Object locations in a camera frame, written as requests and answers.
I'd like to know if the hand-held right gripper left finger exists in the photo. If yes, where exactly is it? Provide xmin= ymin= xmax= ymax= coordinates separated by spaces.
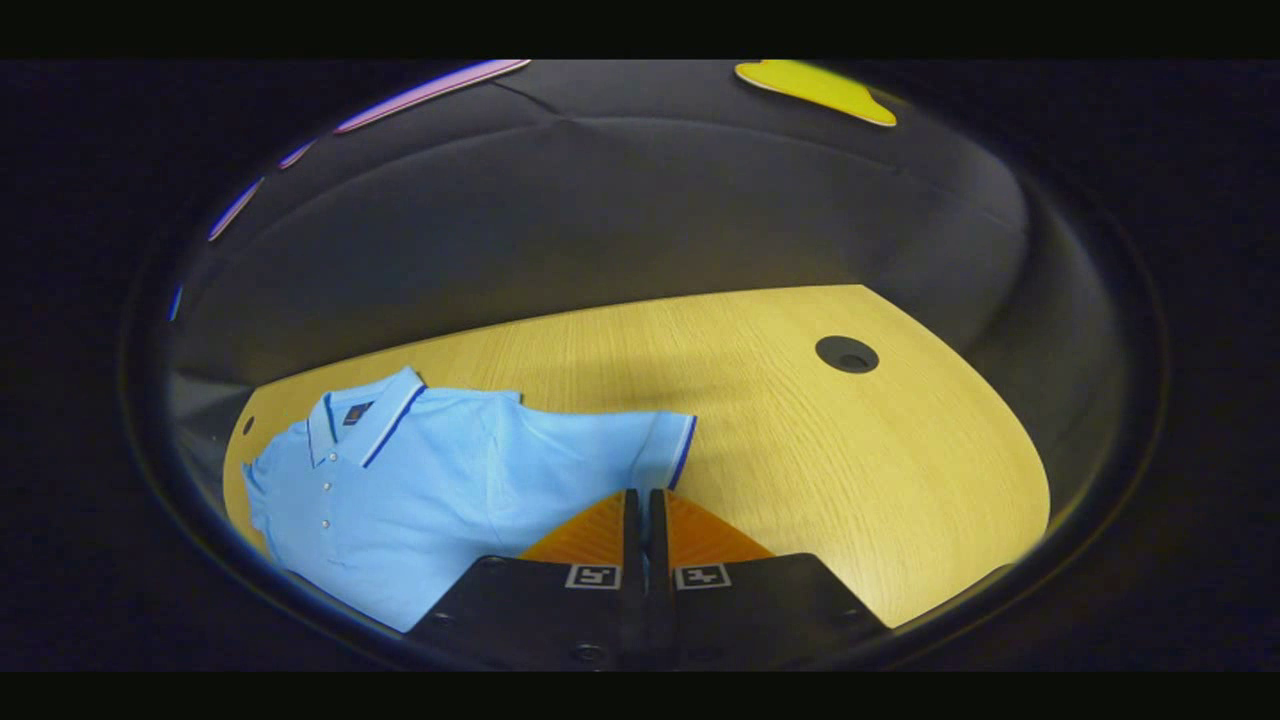
xmin=405 ymin=488 xmax=646 ymax=671

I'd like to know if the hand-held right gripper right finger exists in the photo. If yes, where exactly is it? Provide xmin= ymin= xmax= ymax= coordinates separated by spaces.
xmin=648 ymin=488 xmax=891 ymax=671

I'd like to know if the light blue T-shirt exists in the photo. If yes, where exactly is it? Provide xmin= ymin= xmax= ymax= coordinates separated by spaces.
xmin=242 ymin=365 xmax=698 ymax=634

